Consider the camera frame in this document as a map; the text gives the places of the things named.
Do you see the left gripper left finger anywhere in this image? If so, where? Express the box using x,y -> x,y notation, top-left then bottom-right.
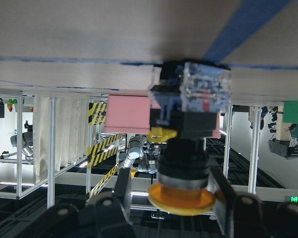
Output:
114,168 -> 132,218

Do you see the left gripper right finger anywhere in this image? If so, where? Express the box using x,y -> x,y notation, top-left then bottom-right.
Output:
207,167 -> 236,236

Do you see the yellow push button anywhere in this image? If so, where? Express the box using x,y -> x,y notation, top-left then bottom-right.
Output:
148,60 -> 230,216

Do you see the pink plastic bin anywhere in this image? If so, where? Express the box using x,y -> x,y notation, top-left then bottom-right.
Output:
104,95 -> 218,143

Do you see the green foam cube right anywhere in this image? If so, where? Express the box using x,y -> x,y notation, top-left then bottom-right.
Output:
283,101 -> 298,139

